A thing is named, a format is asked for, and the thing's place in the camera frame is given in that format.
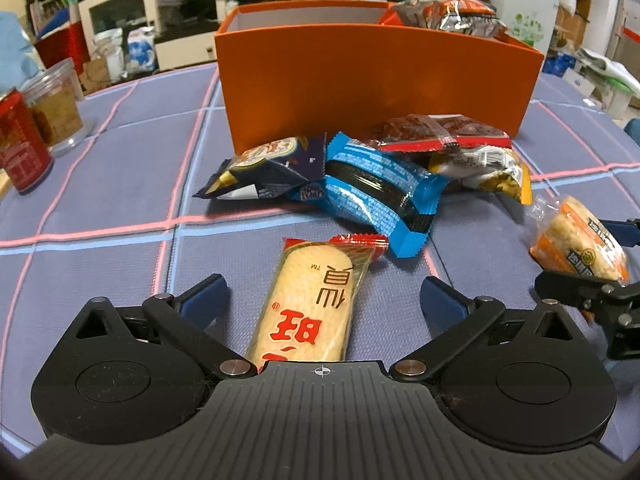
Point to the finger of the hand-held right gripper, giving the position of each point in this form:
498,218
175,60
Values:
575,287
622,232

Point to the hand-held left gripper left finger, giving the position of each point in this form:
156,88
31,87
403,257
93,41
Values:
205,295

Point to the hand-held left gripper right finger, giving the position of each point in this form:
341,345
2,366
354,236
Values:
442,295

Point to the orange rice cracker packet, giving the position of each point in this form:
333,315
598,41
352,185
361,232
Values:
580,240

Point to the yellow rice cracker packet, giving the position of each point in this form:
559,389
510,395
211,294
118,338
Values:
310,305

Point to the orange cardboard box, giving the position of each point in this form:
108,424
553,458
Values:
375,85

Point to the red-brown clear snack packet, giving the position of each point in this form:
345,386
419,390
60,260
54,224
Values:
440,132
440,10

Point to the blue round object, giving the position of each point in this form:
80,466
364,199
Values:
634,131

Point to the blue cookie packet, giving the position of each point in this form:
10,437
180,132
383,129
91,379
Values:
380,190

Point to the yellow snack packet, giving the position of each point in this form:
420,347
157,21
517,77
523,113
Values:
490,175

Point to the purple plaid tablecloth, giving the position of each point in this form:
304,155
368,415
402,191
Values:
125,185

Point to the navy snack packet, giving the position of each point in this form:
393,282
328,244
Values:
270,165

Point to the clear plastic jar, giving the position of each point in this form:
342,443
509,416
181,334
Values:
60,110

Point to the red can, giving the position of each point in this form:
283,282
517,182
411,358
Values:
20,145

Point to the white fridge with green print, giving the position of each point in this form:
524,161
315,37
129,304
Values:
520,10

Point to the blue and white bag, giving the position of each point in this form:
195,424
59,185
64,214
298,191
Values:
142,50

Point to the dark foil snack packet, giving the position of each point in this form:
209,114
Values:
472,25

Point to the red bag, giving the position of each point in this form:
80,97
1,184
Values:
62,47

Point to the white glass-door cabinet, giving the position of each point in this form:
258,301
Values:
125,10

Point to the blue star-print cloth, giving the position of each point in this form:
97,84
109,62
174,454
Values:
17,50

